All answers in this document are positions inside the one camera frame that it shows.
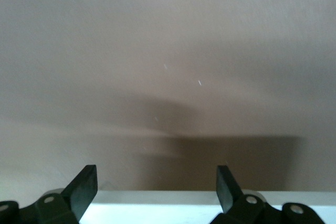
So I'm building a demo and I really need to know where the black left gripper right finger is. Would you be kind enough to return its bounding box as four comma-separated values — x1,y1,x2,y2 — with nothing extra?
216,165,244,214

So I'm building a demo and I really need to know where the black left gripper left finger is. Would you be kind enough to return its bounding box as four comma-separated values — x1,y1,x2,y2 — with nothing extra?
62,165,99,220

